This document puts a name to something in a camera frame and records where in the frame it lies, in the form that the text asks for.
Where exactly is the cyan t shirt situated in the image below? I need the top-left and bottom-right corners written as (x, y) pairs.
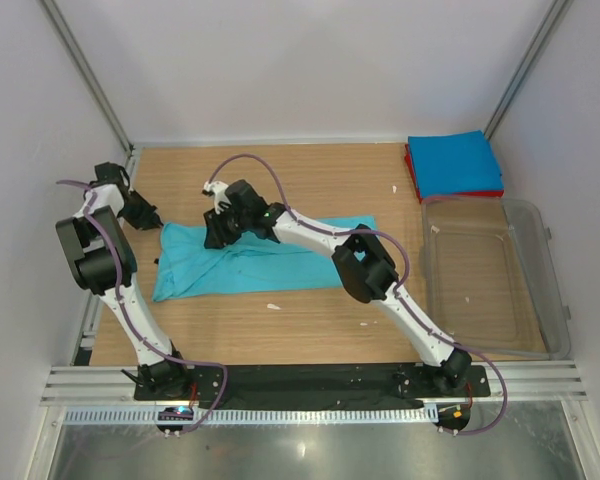
top-left (151, 214), bottom-right (379, 304)

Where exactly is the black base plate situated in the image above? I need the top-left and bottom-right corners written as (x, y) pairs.
top-left (125, 363), bottom-right (491, 411)

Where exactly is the white slotted cable duct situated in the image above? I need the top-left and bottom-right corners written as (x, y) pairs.
top-left (63, 404), bottom-right (438, 426)

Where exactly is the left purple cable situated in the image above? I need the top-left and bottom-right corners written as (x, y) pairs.
top-left (55, 178), bottom-right (230, 434)

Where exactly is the folded blue t shirt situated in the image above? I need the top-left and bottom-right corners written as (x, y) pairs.
top-left (407, 130), bottom-right (504, 198)

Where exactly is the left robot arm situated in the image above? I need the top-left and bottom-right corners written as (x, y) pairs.
top-left (55, 162), bottom-right (193, 400)

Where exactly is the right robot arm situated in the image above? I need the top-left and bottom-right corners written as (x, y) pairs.
top-left (202, 180), bottom-right (471, 396)

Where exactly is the clear plastic bin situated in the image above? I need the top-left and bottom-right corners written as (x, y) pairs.
top-left (421, 196), bottom-right (571, 360)

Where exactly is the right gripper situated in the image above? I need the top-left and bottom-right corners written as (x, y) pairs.
top-left (203, 203), bottom-right (251, 252)

